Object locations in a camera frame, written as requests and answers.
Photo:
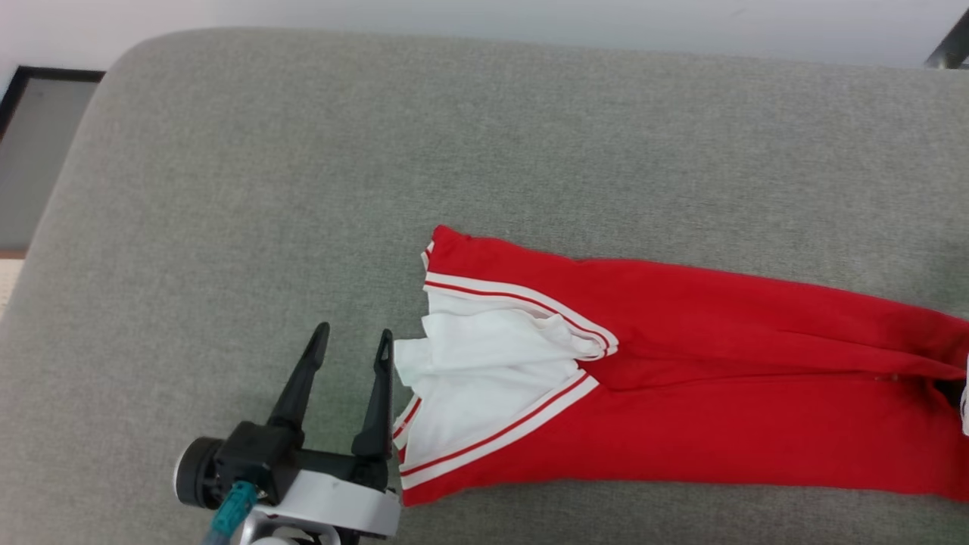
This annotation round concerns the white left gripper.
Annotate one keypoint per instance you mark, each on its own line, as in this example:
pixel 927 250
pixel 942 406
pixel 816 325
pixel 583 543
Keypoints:
pixel 341 499

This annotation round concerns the dark slanted frame post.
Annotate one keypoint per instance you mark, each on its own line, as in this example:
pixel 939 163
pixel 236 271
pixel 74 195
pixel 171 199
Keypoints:
pixel 950 45

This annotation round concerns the black skirting strip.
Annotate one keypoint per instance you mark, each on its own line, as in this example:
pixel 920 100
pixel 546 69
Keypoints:
pixel 53 74

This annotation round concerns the red and white basketball jersey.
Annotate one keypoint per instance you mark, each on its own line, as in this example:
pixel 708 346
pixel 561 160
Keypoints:
pixel 719 424

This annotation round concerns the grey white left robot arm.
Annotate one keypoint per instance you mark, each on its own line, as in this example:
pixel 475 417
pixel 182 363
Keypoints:
pixel 280 536

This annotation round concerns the grey fabric sofa cushion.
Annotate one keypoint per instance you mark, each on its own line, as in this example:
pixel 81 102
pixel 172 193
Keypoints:
pixel 454 151

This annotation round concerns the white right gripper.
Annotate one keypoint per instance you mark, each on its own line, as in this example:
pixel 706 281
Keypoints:
pixel 966 401

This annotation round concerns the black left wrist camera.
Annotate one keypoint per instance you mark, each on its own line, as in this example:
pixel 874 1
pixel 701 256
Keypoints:
pixel 250 458

